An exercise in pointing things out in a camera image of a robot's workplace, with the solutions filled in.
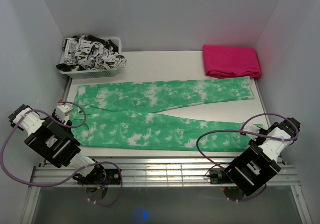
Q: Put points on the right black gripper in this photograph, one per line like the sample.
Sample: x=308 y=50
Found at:
x=256 y=142

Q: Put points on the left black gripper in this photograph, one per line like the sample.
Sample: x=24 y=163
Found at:
x=54 y=116

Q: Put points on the green tie-dye trousers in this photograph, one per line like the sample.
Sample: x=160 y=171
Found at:
x=133 y=115

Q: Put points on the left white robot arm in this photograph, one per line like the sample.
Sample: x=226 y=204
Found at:
x=52 y=139

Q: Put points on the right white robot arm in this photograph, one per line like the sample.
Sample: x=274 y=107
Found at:
x=258 y=164

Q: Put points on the folded pink trousers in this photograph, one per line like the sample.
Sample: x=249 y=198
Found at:
x=230 y=62

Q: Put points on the black and white printed garment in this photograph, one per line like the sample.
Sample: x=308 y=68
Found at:
x=87 y=52

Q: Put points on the white plastic basket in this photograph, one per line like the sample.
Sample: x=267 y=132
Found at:
x=94 y=73

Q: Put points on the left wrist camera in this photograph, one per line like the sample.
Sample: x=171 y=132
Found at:
x=64 y=108

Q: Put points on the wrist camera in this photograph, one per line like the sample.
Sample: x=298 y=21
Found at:
x=64 y=108
x=251 y=130

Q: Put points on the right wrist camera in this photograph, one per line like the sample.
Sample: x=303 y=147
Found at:
x=251 y=130

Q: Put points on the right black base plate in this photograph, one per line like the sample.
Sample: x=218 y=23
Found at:
x=218 y=176

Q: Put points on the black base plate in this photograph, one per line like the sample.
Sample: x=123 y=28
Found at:
x=218 y=176
x=99 y=176

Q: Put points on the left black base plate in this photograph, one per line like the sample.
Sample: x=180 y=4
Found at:
x=99 y=176

